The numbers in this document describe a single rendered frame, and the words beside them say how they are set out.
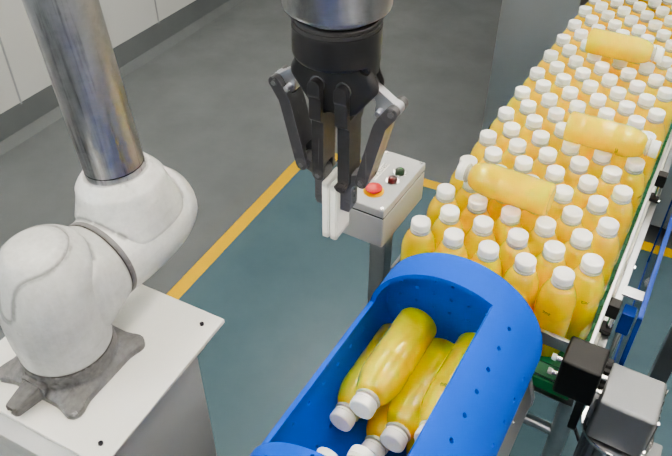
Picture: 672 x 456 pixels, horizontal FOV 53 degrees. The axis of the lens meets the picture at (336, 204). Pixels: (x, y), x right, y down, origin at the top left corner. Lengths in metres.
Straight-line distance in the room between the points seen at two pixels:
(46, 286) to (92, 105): 0.27
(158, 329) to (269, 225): 1.79
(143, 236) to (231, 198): 2.05
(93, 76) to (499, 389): 0.73
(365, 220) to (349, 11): 0.92
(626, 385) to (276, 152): 2.40
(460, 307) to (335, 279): 1.66
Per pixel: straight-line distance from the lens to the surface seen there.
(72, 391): 1.22
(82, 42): 1.04
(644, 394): 1.48
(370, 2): 0.52
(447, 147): 3.56
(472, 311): 1.14
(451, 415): 0.92
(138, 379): 1.24
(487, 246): 1.31
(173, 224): 1.22
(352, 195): 0.65
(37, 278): 1.07
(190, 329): 1.28
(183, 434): 1.42
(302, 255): 2.88
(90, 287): 1.11
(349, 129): 0.60
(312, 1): 0.52
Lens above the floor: 1.96
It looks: 39 degrees down
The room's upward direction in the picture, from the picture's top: straight up
